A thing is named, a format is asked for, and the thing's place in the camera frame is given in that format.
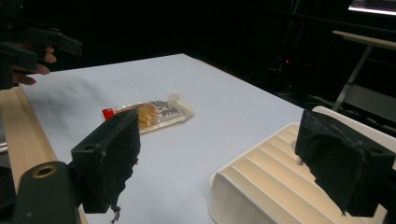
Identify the white ribbed plastic rack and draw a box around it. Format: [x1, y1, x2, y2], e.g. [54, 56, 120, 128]
[208, 105, 396, 224]

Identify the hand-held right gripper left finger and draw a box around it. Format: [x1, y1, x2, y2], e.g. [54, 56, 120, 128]
[70, 107, 142, 216]

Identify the clear snack pouch red cap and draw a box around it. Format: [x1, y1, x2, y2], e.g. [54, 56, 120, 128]
[101, 91, 195, 135]

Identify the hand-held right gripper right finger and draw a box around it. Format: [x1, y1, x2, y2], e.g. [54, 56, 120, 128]
[294, 109, 396, 218]

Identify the metal stand with pale shelf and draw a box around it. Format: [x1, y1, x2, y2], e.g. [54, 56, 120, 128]
[331, 29, 396, 113]

